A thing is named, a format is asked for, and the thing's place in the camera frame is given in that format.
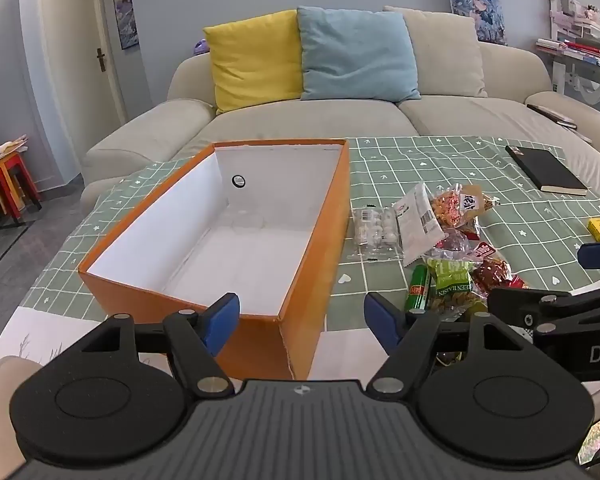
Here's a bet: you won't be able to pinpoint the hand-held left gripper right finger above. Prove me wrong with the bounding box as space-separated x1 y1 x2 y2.
363 291 533 402

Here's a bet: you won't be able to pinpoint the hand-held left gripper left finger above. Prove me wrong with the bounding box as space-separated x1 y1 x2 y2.
81 293 241 398

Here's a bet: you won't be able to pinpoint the red label snack packet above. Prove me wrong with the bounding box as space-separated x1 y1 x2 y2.
470 241 528 295

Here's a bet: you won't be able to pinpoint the green snack tube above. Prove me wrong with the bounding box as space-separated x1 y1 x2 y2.
404 264 432 313

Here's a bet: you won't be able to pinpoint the green raisin packet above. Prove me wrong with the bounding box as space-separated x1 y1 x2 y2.
426 256 488 321

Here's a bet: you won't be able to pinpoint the dark red snack packet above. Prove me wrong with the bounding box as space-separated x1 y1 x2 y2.
434 230 476 261

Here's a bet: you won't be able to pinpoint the orange cardboard box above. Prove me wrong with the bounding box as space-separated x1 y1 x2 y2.
77 138 352 382

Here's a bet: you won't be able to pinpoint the clear packet of white balls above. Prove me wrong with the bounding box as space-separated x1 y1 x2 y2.
349 205 406 261

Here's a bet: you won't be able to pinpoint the white snack packet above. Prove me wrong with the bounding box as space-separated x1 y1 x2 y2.
391 181 447 267

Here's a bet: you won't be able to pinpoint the orange nut snack bag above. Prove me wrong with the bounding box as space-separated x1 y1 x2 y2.
428 183 501 241

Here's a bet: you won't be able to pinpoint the black notebook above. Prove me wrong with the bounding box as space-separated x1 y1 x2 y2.
505 145 589 197

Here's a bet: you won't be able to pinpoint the dark magazine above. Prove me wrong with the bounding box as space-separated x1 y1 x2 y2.
526 103 579 131

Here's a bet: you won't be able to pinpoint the green checkered tablecloth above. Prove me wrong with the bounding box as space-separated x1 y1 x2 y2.
15 134 600 333

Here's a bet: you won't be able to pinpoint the white shelf rack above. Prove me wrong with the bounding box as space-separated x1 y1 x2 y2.
534 0 600 126

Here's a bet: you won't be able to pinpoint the stack of books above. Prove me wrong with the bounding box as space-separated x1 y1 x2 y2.
535 37 600 71

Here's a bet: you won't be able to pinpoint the beige sofa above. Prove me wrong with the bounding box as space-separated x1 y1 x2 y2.
80 7 600 201

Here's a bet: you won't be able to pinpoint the beige pillow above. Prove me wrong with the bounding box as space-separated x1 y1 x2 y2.
383 6 488 98

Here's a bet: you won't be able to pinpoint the yellow stool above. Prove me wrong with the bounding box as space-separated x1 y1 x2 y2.
0 160 31 216

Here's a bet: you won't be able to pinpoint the red stool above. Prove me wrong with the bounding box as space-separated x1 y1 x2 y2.
0 152 43 221

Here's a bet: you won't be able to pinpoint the yellow pillow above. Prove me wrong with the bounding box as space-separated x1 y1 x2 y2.
202 9 305 115

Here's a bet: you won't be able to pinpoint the light blue pillow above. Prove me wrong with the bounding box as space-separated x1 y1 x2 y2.
296 6 422 103

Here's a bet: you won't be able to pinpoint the printed figure pillow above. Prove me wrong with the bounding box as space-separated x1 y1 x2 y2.
445 0 508 46

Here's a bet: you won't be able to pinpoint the papers on stool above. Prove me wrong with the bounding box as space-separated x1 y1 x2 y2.
0 135 29 166

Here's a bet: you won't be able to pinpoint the white door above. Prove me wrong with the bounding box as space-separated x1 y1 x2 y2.
40 0 128 128

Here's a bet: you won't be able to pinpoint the wall poster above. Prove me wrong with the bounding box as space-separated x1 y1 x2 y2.
110 0 141 51

